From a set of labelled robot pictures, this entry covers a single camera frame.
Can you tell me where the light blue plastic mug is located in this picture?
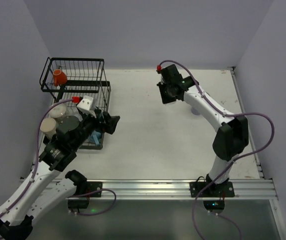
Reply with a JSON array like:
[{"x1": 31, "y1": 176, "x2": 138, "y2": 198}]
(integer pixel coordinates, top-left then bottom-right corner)
[{"x1": 88, "y1": 131, "x2": 102, "y2": 146}]

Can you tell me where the black controller box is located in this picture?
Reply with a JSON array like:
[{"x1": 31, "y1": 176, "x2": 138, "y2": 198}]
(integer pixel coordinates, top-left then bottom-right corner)
[
  {"x1": 67, "y1": 198, "x2": 89, "y2": 213},
  {"x1": 203, "y1": 200, "x2": 225, "y2": 214}
]

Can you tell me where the cream mug with dragon print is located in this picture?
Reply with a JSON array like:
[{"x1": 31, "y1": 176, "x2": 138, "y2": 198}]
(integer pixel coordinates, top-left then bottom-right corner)
[{"x1": 40, "y1": 117, "x2": 57, "y2": 140}]

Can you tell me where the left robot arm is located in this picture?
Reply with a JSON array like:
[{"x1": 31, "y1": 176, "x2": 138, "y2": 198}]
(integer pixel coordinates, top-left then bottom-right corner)
[{"x1": 0, "y1": 109, "x2": 120, "y2": 240}]

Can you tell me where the aluminium mounting rail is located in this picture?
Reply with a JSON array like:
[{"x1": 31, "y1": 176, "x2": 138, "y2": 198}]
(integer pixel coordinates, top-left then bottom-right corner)
[{"x1": 88, "y1": 179, "x2": 278, "y2": 201}]

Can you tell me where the lavender plastic tumbler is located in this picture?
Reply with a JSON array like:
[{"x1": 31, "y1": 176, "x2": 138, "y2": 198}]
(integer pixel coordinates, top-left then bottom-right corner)
[{"x1": 191, "y1": 108, "x2": 200, "y2": 116}]

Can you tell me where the purple cable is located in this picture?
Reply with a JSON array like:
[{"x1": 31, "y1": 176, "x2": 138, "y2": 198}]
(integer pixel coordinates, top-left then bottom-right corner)
[
  {"x1": 191, "y1": 59, "x2": 275, "y2": 240},
  {"x1": 0, "y1": 96, "x2": 81, "y2": 240}
]

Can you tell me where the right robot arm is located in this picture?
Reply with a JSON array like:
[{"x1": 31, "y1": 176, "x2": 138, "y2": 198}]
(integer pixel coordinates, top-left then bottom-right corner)
[{"x1": 156, "y1": 64, "x2": 249, "y2": 191}]

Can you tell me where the clear glass cup rack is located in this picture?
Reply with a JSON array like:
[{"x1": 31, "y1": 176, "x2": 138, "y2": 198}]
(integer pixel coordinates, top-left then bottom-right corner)
[{"x1": 164, "y1": 99, "x2": 176, "y2": 105}]

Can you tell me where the black wire dish rack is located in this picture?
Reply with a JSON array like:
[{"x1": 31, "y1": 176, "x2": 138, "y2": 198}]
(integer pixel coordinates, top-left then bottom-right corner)
[{"x1": 39, "y1": 57, "x2": 111, "y2": 150}]

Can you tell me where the cream mug with flower print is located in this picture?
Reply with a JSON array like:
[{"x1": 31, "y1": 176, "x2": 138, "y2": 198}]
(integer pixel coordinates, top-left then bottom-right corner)
[{"x1": 48, "y1": 103, "x2": 68, "y2": 123}]

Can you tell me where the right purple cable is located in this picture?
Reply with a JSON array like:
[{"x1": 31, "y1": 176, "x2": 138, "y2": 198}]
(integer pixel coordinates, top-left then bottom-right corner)
[{"x1": 191, "y1": 59, "x2": 275, "y2": 240}]

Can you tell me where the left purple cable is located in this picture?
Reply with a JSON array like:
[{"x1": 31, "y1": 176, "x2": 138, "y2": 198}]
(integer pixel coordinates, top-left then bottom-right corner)
[{"x1": 0, "y1": 96, "x2": 81, "y2": 240}]

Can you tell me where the right black controller box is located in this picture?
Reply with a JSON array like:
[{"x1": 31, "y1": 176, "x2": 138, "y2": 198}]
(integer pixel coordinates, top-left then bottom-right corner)
[{"x1": 203, "y1": 200, "x2": 225, "y2": 214}]

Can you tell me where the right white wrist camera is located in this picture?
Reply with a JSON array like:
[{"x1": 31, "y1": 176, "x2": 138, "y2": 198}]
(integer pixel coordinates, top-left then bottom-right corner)
[{"x1": 160, "y1": 75, "x2": 166, "y2": 85}]

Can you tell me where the orange ceramic mug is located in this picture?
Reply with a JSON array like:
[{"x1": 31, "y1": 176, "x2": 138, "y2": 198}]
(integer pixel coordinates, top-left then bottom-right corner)
[{"x1": 53, "y1": 69, "x2": 67, "y2": 87}]

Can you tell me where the left black controller box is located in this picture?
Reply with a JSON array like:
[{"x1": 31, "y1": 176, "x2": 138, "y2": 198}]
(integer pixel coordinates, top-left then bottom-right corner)
[{"x1": 67, "y1": 198, "x2": 89, "y2": 213}]

